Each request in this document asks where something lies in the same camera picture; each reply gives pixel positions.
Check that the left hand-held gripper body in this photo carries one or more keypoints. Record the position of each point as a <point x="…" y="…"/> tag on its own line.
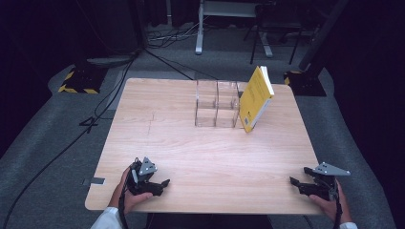
<point x="140" y="178"/>

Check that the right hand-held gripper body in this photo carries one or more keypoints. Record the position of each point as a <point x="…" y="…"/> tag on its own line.
<point x="324" y="184"/>

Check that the yellow book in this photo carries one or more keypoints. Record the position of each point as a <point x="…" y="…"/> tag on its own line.
<point x="254" y="98"/>

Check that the clear acrylic book organizer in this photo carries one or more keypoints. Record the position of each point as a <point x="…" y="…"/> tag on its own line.
<point x="216" y="105"/>

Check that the person's right hand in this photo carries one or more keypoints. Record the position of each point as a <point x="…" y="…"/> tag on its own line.
<point x="331" y="206"/>

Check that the person's left hand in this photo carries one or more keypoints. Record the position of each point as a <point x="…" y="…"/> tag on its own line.
<point x="127" y="200"/>

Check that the grey tape piece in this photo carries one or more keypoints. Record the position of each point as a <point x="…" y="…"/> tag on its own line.
<point x="95" y="181"/>

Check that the black stand base striped edge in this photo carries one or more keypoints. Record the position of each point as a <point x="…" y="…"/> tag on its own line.
<point x="305" y="84"/>
<point x="81" y="81"/>

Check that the slanted grey metal pole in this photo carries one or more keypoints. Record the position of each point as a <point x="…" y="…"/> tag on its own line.
<point x="321" y="33"/>

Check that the black chair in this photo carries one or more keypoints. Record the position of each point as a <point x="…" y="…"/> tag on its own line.
<point x="277" y="22"/>

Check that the white desk frame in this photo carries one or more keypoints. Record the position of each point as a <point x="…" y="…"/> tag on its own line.
<point x="223" y="9"/>

